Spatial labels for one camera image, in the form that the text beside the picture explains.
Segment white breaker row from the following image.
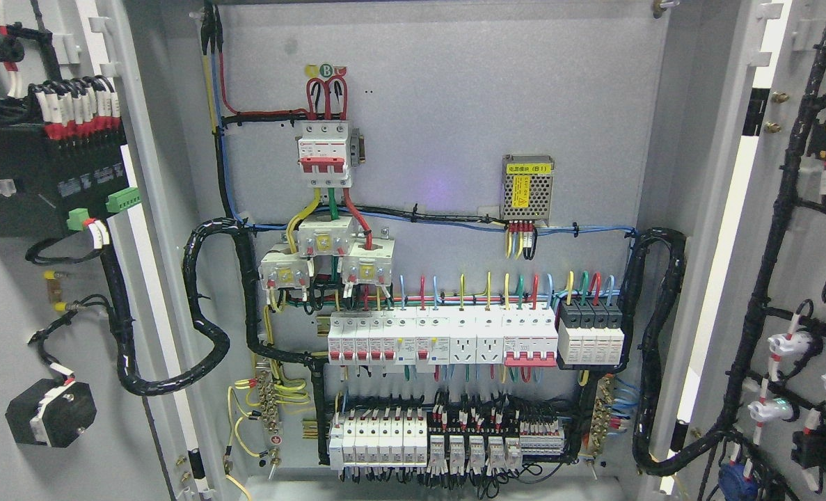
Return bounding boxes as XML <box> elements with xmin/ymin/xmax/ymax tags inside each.
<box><xmin>327</xmin><ymin>308</ymin><xmax>451</xmax><ymax>373</ymax></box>
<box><xmin>328</xmin><ymin>406</ymin><xmax>429</xmax><ymax>472</ymax></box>

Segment black switch rear block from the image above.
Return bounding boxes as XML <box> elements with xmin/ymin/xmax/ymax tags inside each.
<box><xmin>6</xmin><ymin>379</ymin><xmax>97</xmax><ymax>447</ymax></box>

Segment black white surge protector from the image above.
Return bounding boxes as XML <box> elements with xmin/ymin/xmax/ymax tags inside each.
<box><xmin>557</xmin><ymin>301</ymin><xmax>625</xmax><ymax>369</ymax></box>

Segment white breaker row lower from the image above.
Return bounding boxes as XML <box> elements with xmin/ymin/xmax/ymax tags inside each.
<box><xmin>328</xmin><ymin>406</ymin><xmax>429</xmax><ymax>472</ymax></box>

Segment relay row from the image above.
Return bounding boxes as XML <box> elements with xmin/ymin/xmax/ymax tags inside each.
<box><xmin>423</xmin><ymin>401</ymin><xmax>523</xmax><ymax>482</ymax></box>

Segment black meter rear housing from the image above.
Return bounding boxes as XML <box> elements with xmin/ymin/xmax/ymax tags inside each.
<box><xmin>0</xmin><ymin>80</ymin><xmax>142</xmax><ymax>239</ymax></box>

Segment black cable harness left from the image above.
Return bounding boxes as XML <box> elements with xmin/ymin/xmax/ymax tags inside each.
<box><xmin>100</xmin><ymin>217</ymin><xmax>330</xmax><ymax>397</ymax></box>

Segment red handled circuit breaker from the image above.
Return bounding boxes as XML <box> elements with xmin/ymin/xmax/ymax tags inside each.
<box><xmin>501</xmin><ymin>308</ymin><xmax>558</xmax><ymax>367</ymax></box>

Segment brass terminal bar right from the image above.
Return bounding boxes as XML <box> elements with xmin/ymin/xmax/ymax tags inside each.
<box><xmin>587</xmin><ymin>374</ymin><xmax>615</xmax><ymax>459</ymax></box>

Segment black cable harness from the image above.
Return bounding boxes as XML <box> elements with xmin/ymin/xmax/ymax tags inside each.
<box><xmin>621</xmin><ymin>228</ymin><xmax>689</xmax><ymax>477</ymax></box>
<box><xmin>100</xmin><ymin>217</ymin><xmax>330</xmax><ymax>397</ymax></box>

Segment white current transformers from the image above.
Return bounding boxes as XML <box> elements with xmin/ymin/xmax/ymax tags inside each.
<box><xmin>259</xmin><ymin>214</ymin><xmax>394</xmax><ymax>291</ymax></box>

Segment white breaker row upper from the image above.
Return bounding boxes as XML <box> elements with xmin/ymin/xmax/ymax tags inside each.
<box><xmin>327</xmin><ymin>308</ymin><xmax>451</xmax><ymax>373</ymax></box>

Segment grey cabinet door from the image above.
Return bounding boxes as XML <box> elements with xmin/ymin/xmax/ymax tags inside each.
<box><xmin>0</xmin><ymin>1</ymin><xmax>209</xmax><ymax>500</ymax></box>
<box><xmin>676</xmin><ymin>1</ymin><xmax>826</xmax><ymax>500</ymax></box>

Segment black cable harness right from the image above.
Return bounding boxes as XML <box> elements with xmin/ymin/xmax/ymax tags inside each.
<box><xmin>621</xmin><ymin>228</ymin><xmax>689</xmax><ymax>477</ymax></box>

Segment perforated metal power supply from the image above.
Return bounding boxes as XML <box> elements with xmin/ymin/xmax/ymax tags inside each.
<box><xmin>500</xmin><ymin>154</ymin><xmax>555</xmax><ymax>221</ymax></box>

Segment main red handled breaker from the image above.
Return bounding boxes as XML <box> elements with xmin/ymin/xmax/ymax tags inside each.
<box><xmin>297</xmin><ymin>120</ymin><xmax>358</xmax><ymax>189</ymax></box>

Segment white socket modules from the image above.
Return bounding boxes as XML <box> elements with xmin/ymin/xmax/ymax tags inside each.
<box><xmin>449</xmin><ymin>308</ymin><xmax>505</xmax><ymax>364</ymax></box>

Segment grey terminal block strip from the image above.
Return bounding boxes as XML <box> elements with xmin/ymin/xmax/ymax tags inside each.
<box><xmin>520</xmin><ymin>418</ymin><xmax>566</xmax><ymax>456</ymax></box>

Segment brass ground terminal bar left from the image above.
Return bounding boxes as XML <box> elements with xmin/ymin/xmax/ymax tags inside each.
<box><xmin>255</xmin><ymin>358</ymin><xmax>283</xmax><ymax>479</ymax></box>

